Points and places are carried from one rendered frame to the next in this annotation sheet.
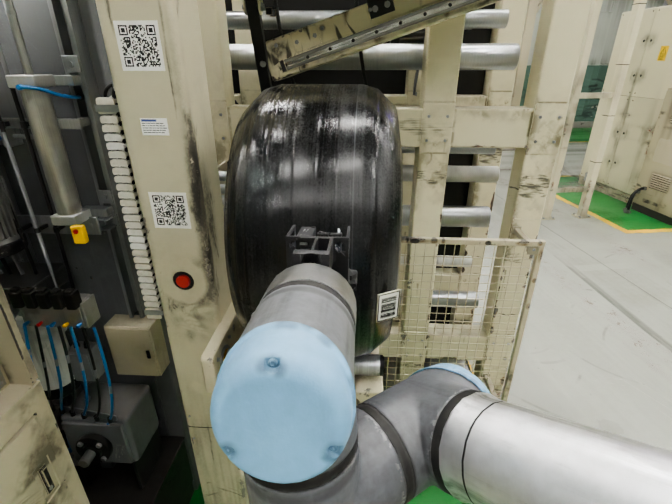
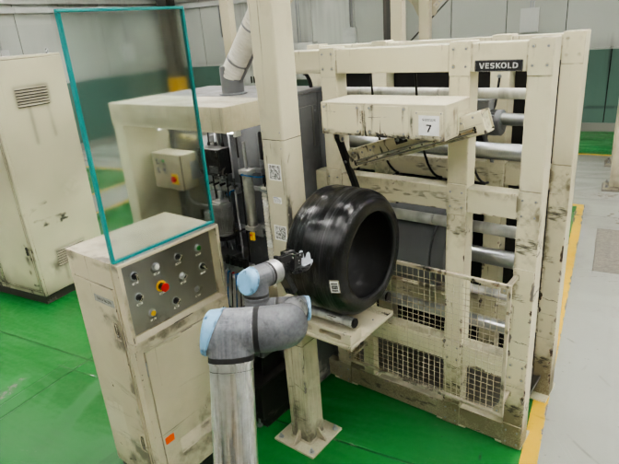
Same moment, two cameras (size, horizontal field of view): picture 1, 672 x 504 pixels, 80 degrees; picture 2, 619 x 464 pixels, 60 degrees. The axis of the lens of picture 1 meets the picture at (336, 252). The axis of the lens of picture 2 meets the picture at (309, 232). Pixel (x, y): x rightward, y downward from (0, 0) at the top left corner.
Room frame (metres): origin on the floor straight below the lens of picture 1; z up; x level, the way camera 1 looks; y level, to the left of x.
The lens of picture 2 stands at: (-1.04, -1.14, 2.10)
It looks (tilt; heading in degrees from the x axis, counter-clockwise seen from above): 21 degrees down; 36
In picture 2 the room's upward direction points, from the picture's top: 4 degrees counter-clockwise
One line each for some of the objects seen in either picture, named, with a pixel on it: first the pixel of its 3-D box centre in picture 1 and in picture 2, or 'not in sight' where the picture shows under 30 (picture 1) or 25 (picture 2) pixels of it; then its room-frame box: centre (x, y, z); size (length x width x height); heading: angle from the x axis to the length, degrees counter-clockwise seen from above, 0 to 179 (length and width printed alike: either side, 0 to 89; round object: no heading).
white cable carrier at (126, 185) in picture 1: (140, 217); (273, 233); (0.80, 0.41, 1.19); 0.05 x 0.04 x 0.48; 176
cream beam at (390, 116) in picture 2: not in sight; (392, 116); (1.12, -0.08, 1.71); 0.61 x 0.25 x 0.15; 86
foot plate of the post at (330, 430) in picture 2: not in sight; (308, 431); (0.82, 0.32, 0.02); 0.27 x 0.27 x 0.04; 86
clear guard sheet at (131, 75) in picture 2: not in sight; (147, 133); (0.37, 0.65, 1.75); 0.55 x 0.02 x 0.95; 176
